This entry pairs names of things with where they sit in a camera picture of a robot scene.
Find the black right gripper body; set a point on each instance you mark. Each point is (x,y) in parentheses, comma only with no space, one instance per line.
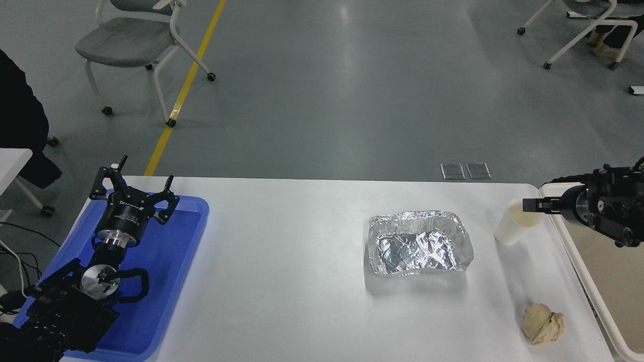
(569,205)

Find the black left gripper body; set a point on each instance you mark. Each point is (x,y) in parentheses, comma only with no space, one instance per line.
(125,216)

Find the white paper cup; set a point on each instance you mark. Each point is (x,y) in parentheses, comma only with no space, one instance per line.
(510,229)

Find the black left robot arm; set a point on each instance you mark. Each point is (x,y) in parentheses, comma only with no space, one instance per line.
(65,311)

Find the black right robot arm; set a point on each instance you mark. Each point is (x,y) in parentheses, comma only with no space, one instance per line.
(616,211)

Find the blue plastic tray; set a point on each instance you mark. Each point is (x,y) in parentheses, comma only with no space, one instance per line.
(166,261)

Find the metal floor plate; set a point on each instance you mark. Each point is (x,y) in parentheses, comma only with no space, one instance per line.
(478,171)
(453,171)

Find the large pale bin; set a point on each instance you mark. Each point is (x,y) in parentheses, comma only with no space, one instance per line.
(619,281)

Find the person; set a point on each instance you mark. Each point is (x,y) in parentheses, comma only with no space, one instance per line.
(20,115)
(616,37)

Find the crumpled tan paper ball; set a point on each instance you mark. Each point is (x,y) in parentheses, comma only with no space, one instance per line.
(542,324)

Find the crumpled foil tray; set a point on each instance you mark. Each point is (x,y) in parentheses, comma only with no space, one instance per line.
(417,246)

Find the small white floor object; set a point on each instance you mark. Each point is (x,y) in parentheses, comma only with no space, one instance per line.
(636,90)

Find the white-framed chair on casters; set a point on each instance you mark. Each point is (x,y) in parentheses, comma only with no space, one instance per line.
(586,32)

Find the grey chair with white frame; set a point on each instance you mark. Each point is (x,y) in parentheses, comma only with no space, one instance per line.
(126,40)

